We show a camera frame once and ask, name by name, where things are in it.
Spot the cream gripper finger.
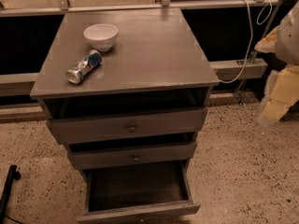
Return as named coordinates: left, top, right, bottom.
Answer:
left=258, top=64, right=299, bottom=126

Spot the grey bottom drawer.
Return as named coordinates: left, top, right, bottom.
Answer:
left=77, top=161, right=199, bottom=224

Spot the grey drawer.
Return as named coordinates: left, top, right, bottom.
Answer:
left=77, top=161, right=199, bottom=224
left=47, top=107, right=207, bottom=144
left=68, top=141, right=196, bottom=170

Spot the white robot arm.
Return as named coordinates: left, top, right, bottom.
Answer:
left=255, top=2, right=299, bottom=126

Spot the grey top drawer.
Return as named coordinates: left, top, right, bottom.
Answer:
left=47, top=107, right=207, bottom=144

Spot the grey middle drawer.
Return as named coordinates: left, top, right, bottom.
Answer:
left=68, top=141, right=196, bottom=170

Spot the thin metal pole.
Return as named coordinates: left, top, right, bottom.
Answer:
left=232, top=0, right=284, bottom=105

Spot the white ceramic bowl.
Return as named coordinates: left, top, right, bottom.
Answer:
left=83, top=23, right=119, bottom=51

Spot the crushed silver blue can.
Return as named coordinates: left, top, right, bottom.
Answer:
left=66, top=49, right=102, bottom=84

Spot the black stand leg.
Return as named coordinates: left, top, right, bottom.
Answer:
left=0, top=164, right=21, bottom=224

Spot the white hanging cable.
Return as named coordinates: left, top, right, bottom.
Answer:
left=216, top=0, right=274, bottom=85

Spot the metal rail frame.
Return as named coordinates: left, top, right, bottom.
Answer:
left=1, top=0, right=283, bottom=97

